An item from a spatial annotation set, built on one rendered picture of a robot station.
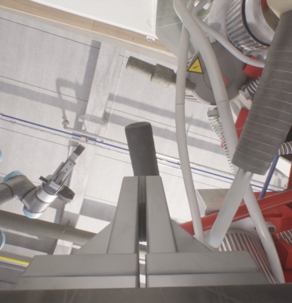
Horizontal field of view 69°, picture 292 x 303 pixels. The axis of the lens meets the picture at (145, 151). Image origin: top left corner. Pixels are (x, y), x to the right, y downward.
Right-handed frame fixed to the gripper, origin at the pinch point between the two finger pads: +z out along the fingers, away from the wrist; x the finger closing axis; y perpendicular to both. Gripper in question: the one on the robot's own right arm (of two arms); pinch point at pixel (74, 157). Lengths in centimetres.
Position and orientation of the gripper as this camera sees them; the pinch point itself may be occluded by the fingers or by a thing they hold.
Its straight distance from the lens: 80.2
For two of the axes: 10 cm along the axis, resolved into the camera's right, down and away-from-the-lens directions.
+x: -0.3, -4.0, 9.2
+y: -7.6, -5.9, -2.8
